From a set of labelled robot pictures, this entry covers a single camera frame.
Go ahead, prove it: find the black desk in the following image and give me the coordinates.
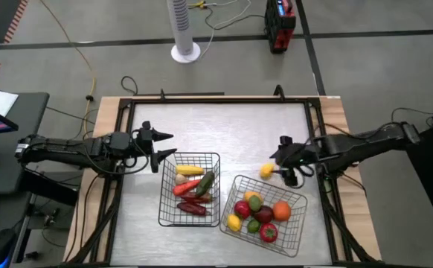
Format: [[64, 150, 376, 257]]
[[0, 92, 51, 197]]

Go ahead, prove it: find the dull green round fruit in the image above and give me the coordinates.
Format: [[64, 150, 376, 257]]
[[248, 194, 263, 213]]

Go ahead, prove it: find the dark purple plum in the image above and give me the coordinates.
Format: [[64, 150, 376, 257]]
[[253, 205, 275, 224]]

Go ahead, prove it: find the silver wire basket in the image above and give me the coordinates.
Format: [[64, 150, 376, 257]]
[[219, 174, 309, 258]]

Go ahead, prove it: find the orange carrot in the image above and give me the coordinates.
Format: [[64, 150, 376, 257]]
[[172, 179, 202, 197]]

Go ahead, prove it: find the dark red eggplant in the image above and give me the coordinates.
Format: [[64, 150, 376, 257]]
[[176, 202, 211, 217]]

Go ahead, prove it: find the red pepper with green tip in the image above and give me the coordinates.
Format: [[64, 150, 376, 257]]
[[181, 191, 214, 204]]

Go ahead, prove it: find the dark green cucumber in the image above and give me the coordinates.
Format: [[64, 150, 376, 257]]
[[195, 170, 216, 197]]

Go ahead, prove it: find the yellow lemon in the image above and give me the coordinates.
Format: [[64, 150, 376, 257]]
[[226, 213, 243, 233], [260, 162, 276, 179]]

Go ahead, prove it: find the red tomato with green stem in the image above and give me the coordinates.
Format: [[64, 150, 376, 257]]
[[258, 223, 279, 244]]

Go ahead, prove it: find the black looped cable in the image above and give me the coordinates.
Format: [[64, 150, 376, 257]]
[[121, 75, 140, 96]]

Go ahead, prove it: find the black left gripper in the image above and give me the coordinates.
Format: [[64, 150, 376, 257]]
[[132, 120, 179, 174]]

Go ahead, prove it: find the thin black cabinet cable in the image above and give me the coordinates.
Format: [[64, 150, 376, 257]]
[[390, 106, 433, 130]]

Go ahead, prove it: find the black wire basket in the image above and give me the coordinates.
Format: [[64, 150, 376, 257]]
[[158, 151, 222, 228]]

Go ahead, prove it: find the white floor cable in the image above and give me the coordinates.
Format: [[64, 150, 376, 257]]
[[186, 0, 254, 63]]

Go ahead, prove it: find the red apple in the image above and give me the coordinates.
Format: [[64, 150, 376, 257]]
[[233, 200, 252, 220]]

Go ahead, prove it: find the black bar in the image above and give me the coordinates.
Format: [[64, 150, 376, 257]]
[[133, 91, 225, 98]]

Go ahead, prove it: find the black metal table frame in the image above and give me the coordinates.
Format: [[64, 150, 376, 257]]
[[65, 89, 381, 268]]

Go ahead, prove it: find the yellow floor cable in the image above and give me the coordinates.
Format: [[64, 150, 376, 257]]
[[39, 0, 97, 135]]

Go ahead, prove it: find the orange fruit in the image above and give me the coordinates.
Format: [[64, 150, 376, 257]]
[[272, 200, 292, 223]]

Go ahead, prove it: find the yellow corn cob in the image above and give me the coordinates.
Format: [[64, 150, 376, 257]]
[[175, 165, 205, 176]]

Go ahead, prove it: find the white tower fan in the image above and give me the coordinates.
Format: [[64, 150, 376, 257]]
[[166, 0, 202, 64]]

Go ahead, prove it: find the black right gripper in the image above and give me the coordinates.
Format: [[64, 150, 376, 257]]
[[269, 135, 316, 188]]

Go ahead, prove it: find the yellow orange mango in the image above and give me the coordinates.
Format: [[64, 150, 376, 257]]
[[243, 190, 264, 202]]

